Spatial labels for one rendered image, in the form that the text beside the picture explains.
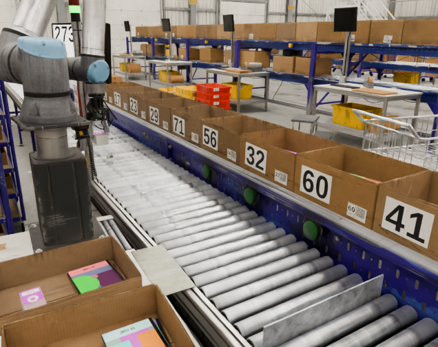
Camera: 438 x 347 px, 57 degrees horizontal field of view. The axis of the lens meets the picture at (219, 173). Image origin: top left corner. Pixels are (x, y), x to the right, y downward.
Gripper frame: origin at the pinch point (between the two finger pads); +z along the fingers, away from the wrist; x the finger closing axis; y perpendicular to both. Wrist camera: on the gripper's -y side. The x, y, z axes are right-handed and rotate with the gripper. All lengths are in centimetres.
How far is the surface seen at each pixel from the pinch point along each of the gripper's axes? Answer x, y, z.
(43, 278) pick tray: -37, 61, 29
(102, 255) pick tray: -18, 61, 26
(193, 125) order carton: 59, -19, 5
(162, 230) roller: 10, 47, 30
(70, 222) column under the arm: -24, 41, 21
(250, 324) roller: 8, 112, 29
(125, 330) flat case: -24, 101, 26
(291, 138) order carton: 88, 34, 5
